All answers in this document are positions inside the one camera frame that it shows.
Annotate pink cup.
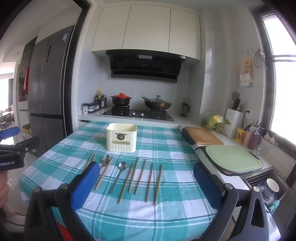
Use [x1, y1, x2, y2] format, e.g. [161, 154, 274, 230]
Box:
[245, 131, 254, 147]

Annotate white knife block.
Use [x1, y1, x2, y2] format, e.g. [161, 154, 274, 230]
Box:
[223, 108, 245, 138]

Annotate teal dishcloth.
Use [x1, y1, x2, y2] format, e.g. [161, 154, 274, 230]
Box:
[265, 200, 280, 213]

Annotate person's left hand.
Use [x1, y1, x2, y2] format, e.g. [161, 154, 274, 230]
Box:
[0, 173, 10, 209]

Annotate grey refrigerator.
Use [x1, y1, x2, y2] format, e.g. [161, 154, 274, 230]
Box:
[27, 25, 75, 158]

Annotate purple soap dispenser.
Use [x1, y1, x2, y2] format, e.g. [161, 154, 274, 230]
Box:
[250, 127, 263, 151]

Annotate wok with glass lid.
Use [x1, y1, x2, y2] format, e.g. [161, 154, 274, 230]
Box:
[141, 95, 173, 111]

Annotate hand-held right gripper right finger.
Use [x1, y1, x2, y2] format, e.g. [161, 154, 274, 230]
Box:
[194, 163, 281, 241]

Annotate wire steamer rack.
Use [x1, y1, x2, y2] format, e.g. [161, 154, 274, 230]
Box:
[251, 49, 267, 70]

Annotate hanging printed bag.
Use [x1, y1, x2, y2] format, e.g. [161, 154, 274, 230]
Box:
[239, 54, 255, 87]

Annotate wooden dining furniture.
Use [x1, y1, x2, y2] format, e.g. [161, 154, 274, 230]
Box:
[0, 105, 15, 129]

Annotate glass french press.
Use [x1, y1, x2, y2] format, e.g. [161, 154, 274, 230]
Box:
[180, 101, 190, 117]

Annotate white wall cabinets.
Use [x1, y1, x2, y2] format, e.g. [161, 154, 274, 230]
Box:
[91, 5, 201, 61]

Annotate window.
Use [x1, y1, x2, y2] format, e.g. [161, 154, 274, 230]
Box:
[260, 10, 296, 145]

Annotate white blue-rimmed bowl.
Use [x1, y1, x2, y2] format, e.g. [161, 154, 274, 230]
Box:
[265, 178, 282, 194]

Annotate green cutting board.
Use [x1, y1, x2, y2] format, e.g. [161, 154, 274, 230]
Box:
[205, 144, 264, 175]

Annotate black door frame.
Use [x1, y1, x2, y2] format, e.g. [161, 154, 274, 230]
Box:
[61, 0, 95, 139]

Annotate yellow snack packet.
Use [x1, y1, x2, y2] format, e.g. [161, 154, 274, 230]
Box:
[235, 127, 247, 143]

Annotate blue patterned dish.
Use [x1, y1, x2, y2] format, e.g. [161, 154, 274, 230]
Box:
[256, 182, 274, 204]

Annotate steel sink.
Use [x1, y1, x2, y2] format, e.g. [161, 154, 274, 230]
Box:
[240, 169, 290, 210]

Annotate wooden cutting board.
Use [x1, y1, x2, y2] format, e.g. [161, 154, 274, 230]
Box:
[184, 126, 225, 146]

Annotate yellow green cloth bundle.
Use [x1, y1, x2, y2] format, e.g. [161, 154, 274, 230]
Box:
[205, 115, 225, 128]

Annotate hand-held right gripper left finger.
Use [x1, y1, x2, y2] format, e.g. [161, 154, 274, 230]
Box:
[23, 161, 100, 241]

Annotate black gas stove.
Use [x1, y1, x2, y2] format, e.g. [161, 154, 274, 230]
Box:
[102, 105, 175, 122]

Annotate steel spoon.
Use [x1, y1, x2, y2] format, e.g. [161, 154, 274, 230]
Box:
[108, 161, 127, 194]
[98, 155, 111, 172]

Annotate black range hood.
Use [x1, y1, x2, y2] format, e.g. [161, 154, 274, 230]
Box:
[106, 50, 187, 83]

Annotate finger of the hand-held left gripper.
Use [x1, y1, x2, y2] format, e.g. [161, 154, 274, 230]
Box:
[0, 126, 20, 141]
[0, 136, 40, 155]

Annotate garlic bulbs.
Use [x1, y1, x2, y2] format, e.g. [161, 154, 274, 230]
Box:
[264, 133, 278, 146]

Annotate red plastic object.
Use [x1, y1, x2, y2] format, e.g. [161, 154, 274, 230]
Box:
[57, 223, 78, 241]

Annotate teal checked tablecloth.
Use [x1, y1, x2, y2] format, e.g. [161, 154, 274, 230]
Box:
[18, 120, 219, 241]

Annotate black pot red lid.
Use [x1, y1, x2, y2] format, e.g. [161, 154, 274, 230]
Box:
[110, 93, 133, 107]

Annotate cream utensil holder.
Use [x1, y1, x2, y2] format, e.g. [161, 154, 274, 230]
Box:
[106, 123, 137, 153]

